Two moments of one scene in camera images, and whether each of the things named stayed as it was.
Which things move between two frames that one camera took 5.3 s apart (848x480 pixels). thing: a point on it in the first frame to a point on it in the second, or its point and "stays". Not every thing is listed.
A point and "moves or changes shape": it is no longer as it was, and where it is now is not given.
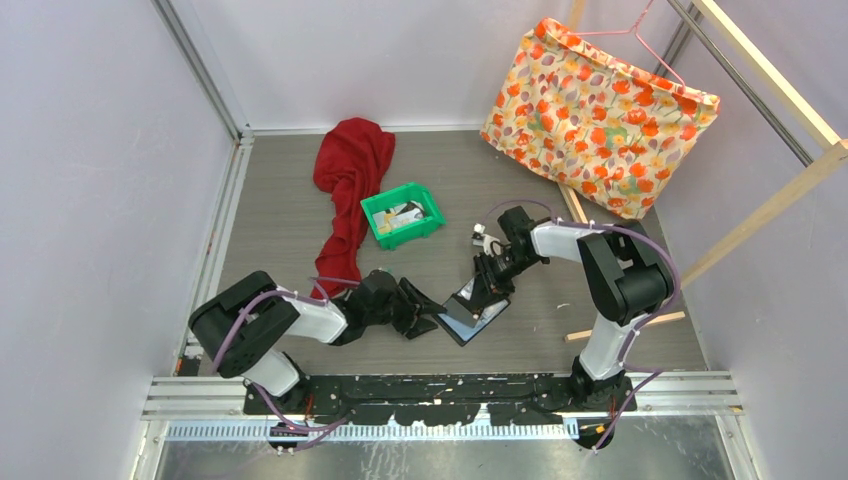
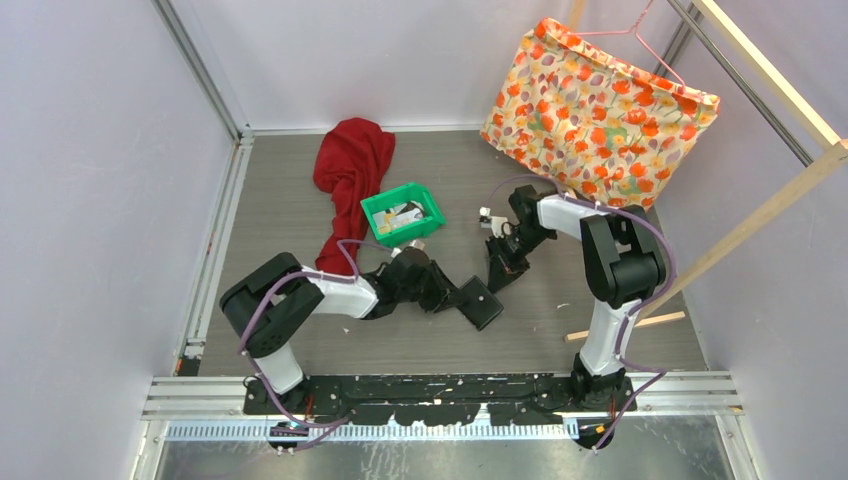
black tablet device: [460, 321] moves or changes shape
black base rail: [422, 399] stays
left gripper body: [401, 310] to [430, 289]
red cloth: [347, 162] stays
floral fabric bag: [597, 120] stays
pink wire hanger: [629, 32] stays
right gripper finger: [483, 293] to [502, 269]
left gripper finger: [419, 298] to [453, 296]
